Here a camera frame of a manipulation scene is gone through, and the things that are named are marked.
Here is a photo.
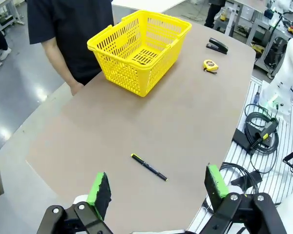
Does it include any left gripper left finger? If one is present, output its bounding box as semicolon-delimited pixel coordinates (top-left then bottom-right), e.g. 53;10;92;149
36;172;113;234

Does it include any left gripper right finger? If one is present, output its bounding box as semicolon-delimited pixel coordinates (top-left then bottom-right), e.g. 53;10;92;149
200;165;288;234

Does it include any black stapler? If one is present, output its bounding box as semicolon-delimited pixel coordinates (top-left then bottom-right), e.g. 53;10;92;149
206;37;229;55

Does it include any person right forearm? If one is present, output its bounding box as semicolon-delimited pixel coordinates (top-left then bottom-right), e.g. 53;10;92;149
42;36;82;88

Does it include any yellow plastic shopping basket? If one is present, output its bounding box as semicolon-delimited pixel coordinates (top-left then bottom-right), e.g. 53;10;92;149
86;10;192;98

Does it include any person torso black t-shirt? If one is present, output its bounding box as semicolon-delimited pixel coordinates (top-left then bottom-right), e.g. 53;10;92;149
26;0;115;86

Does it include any person right hand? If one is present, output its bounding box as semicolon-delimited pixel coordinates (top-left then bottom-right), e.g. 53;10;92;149
70;82;85;96

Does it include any black tape patch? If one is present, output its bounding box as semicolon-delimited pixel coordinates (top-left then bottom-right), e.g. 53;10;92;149
230;169;263;187

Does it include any black power box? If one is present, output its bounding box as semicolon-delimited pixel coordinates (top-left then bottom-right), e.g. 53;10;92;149
231;128;251;151

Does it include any black pen yellow cap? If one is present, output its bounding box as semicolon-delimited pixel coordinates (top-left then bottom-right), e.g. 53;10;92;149
130;153;168;182

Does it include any white slotted mounting plate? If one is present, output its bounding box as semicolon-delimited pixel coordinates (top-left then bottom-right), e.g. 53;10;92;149
188;75;293;234

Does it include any yellow tape measure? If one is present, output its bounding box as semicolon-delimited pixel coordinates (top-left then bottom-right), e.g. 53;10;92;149
202;59;219;73

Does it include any black equipment cabinet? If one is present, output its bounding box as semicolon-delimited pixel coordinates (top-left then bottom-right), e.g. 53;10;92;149
263;36;288;73

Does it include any bystander in black trousers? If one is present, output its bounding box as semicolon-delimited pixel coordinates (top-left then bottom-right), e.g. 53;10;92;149
204;0;226;28

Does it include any large white table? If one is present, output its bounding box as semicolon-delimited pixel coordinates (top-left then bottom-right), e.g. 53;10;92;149
111;0;186;15

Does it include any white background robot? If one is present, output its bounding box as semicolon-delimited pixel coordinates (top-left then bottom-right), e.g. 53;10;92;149
271;0;293;15

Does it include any black coiled cable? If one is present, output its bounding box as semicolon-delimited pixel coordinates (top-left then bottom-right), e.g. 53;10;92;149
244;104;279;156
219;162;262;195

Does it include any grey yellow cable plug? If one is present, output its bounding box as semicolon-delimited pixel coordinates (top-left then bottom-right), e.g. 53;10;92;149
249;117;279;154

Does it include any blue handled screwdriver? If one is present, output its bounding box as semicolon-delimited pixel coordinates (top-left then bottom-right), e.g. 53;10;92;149
252;85;261;106

